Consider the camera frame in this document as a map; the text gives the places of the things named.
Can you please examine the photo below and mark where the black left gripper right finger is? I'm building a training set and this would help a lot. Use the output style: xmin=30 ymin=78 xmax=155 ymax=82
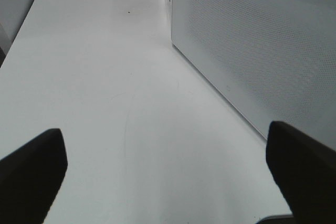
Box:
xmin=266 ymin=121 xmax=335 ymax=223

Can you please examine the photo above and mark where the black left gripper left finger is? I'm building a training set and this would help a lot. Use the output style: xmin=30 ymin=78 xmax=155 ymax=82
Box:
xmin=1 ymin=129 xmax=68 ymax=223

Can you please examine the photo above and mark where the white microwave door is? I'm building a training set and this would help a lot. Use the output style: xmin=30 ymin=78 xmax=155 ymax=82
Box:
xmin=172 ymin=0 xmax=335 ymax=145

